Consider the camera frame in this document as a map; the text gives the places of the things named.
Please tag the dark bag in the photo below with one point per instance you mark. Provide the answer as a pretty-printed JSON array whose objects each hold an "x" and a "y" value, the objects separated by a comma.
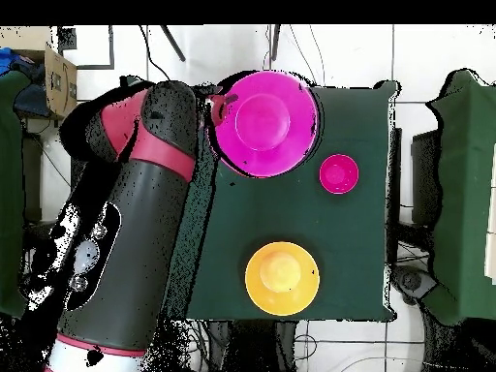
[{"x": 33, "y": 100}]

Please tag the large orange bowl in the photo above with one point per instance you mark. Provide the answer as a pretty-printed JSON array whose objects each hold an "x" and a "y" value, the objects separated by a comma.
[{"x": 283, "y": 279}]

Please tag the dark green table cloth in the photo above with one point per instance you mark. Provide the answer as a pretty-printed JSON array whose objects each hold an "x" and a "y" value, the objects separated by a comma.
[{"x": 348, "y": 232}]

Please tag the small crimson bowl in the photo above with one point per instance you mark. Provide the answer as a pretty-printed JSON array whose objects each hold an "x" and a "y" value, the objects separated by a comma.
[{"x": 339, "y": 174}]

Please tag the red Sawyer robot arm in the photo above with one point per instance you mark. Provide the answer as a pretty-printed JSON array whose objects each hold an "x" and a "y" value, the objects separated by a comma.
[{"x": 131, "y": 232}]

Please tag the black metal frame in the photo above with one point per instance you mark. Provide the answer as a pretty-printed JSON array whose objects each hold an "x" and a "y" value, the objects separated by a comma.
[{"x": 424, "y": 174}]

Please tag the green side table cloth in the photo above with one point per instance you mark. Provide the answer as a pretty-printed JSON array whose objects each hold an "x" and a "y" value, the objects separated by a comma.
[
  {"x": 465, "y": 174},
  {"x": 9, "y": 193}
]

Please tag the large pink bowl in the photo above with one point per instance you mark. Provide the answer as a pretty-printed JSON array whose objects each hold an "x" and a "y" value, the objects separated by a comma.
[{"x": 267, "y": 124}]

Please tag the cardboard box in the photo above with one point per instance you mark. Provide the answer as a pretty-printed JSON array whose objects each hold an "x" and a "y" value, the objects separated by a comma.
[{"x": 62, "y": 89}]

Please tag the black stand leg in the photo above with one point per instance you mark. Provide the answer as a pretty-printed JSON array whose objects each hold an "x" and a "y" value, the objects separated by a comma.
[
  {"x": 274, "y": 42},
  {"x": 172, "y": 42}
]

